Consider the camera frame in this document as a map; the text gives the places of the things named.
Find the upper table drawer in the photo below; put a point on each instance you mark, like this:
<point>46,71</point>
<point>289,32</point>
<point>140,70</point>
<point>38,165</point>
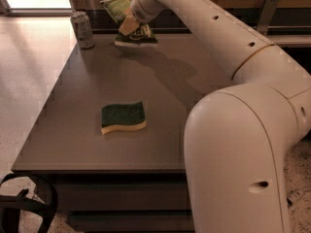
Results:
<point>123,197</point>

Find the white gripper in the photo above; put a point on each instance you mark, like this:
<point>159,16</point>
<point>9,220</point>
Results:
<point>138,4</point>

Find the green jalapeno chip bag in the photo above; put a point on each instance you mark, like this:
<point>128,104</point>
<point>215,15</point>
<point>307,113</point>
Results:
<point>143,36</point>

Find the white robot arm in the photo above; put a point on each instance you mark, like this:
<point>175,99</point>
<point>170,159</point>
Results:
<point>236,138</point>

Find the green and yellow sponge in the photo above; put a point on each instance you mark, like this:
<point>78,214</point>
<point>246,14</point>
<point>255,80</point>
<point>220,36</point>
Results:
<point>123,117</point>

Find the lower table drawer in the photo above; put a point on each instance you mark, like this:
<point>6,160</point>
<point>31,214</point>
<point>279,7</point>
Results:
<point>131,223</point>

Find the table drawer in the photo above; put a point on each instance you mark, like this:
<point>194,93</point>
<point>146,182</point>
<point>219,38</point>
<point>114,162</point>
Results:
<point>131,223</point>
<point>123,197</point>

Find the white power strip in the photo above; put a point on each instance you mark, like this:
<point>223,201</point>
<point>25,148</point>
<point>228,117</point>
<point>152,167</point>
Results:
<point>294,196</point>

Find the right metal bracket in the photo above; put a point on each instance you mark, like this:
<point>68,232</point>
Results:
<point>266,14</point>

